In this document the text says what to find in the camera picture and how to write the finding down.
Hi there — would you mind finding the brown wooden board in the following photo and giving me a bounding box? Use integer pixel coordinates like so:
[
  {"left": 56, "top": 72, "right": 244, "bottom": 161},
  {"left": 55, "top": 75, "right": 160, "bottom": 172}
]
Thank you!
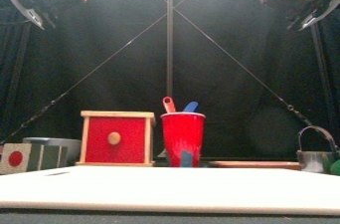
[{"left": 207, "top": 160, "right": 304, "bottom": 171}]

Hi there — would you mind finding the black backdrop cloth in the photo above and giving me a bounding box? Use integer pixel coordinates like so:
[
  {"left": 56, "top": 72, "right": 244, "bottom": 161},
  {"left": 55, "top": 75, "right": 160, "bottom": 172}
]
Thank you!
[{"left": 0, "top": 0, "right": 340, "bottom": 169}]

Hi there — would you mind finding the grey bowl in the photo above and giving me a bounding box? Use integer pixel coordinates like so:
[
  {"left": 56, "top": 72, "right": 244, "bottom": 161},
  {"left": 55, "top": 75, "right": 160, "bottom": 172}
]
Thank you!
[{"left": 21, "top": 136, "right": 83, "bottom": 166}]

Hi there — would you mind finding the wooden box with red front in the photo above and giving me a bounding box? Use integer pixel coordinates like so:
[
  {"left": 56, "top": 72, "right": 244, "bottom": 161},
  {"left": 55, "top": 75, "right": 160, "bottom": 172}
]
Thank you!
[{"left": 75, "top": 110, "right": 159, "bottom": 168}]

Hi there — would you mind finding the red plastic cup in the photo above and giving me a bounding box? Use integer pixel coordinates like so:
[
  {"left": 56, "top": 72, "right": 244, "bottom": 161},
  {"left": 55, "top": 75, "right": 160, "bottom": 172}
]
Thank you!
[{"left": 160, "top": 112, "right": 207, "bottom": 168}]

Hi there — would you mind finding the green toy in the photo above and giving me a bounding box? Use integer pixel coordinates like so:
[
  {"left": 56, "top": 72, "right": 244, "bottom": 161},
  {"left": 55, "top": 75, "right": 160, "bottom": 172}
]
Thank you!
[{"left": 328, "top": 159, "right": 340, "bottom": 176}]

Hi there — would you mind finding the blue tape strip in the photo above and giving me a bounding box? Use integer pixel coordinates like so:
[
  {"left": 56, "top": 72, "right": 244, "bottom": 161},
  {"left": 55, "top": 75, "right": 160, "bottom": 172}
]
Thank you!
[{"left": 179, "top": 149, "right": 195, "bottom": 168}]

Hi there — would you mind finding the black frame post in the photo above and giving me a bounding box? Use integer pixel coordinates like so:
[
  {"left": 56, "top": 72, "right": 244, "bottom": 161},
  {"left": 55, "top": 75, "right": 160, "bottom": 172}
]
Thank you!
[{"left": 309, "top": 22, "right": 339, "bottom": 136}]

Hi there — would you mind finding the thin steel brace cable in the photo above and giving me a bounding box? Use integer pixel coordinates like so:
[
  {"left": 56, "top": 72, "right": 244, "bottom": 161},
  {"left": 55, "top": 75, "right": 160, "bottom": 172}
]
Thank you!
[
  {"left": 129, "top": 0, "right": 315, "bottom": 126},
  {"left": 0, "top": 0, "right": 223, "bottom": 145}
]

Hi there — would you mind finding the cable turnbuckle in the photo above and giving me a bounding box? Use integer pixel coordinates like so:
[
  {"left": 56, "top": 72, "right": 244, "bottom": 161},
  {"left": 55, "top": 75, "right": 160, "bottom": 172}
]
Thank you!
[{"left": 285, "top": 104, "right": 315, "bottom": 126}]

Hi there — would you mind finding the grey vertical frame pole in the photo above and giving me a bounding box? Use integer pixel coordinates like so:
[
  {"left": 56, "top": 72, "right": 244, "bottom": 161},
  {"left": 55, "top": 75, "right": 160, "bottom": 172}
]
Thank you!
[{"left": 165, "top": 0, "right": 173, "bottom": 99}]

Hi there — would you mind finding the blue utensil handle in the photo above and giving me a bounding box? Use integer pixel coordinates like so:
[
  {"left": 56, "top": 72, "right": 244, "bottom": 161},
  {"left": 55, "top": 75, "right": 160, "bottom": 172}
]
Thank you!
[{"left": 181, "top": 101, "right": 200, "bottom": 113}]

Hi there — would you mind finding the red utensil handle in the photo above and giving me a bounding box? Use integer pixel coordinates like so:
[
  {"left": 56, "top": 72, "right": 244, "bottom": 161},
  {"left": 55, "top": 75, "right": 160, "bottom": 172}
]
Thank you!
[{"left": 161, "top": 96, "right": 177, "bottom": 114}]

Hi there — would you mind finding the metal pot with bail handle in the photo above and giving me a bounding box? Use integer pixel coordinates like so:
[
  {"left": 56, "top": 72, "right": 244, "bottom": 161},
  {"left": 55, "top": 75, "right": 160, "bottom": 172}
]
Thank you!
[{"left": 295, "top": 124, "right": 340, "bottom": 174}]

